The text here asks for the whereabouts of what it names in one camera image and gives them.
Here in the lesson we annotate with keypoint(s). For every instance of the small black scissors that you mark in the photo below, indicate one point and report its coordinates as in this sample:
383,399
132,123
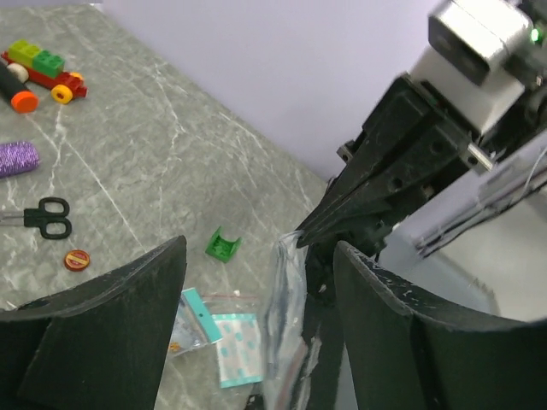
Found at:
40,218

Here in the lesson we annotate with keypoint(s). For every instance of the colourful brick toy car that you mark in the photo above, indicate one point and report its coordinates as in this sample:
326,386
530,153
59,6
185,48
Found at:
31,63

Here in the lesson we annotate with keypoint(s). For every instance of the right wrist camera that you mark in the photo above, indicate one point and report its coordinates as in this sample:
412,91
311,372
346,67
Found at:
469,44

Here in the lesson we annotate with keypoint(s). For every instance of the teal band-aid bag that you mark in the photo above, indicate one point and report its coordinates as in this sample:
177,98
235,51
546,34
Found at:
239,355

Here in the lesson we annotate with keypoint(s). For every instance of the green plastic clip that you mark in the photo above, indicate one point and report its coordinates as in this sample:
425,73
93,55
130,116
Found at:
220,248

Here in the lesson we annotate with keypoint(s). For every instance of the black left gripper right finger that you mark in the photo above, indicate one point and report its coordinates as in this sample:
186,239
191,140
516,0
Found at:
411,349

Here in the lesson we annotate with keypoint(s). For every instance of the purple glitter microphone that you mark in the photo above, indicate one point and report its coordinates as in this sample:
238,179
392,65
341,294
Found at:
17,158

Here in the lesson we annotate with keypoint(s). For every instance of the clear plaster packet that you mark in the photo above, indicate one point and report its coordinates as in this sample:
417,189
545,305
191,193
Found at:
287,360

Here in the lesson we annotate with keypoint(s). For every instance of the small red balm tin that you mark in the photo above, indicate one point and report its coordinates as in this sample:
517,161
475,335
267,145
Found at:
76,260

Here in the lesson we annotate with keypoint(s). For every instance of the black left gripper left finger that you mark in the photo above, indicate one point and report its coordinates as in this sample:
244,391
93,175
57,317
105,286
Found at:
99,345

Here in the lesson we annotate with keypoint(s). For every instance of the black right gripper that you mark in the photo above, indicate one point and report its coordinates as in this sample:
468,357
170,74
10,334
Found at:
408,151

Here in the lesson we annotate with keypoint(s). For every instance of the blue-topped small bag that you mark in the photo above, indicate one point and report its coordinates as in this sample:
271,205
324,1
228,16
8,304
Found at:
194,326

